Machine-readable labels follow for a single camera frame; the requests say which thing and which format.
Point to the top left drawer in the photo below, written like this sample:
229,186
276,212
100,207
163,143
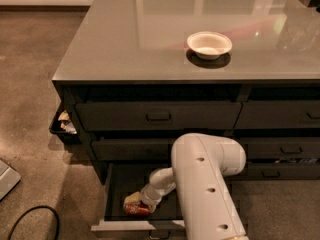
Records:
105,116

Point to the orange coke can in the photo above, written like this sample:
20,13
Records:
137,209

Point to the open bottom left drawer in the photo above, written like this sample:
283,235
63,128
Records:
207,209

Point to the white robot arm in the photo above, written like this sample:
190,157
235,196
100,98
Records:
229,153

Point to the middle right drawer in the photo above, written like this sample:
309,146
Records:
285,147

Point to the dark cabinet with grey top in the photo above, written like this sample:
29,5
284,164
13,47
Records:
136,51

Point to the top right drawer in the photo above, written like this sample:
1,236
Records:
279,115

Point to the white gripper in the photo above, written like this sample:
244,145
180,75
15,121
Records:
148,196

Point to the middle left drawer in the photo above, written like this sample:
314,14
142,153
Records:
132,149

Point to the grey floor plate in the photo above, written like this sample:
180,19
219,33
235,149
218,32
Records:
9,178

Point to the bottom right drawer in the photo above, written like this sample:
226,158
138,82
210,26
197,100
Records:
279,171

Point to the black bin with trash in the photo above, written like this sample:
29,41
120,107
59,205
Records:
62,127

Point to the white paper bowl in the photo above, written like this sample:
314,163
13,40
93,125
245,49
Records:
209,45

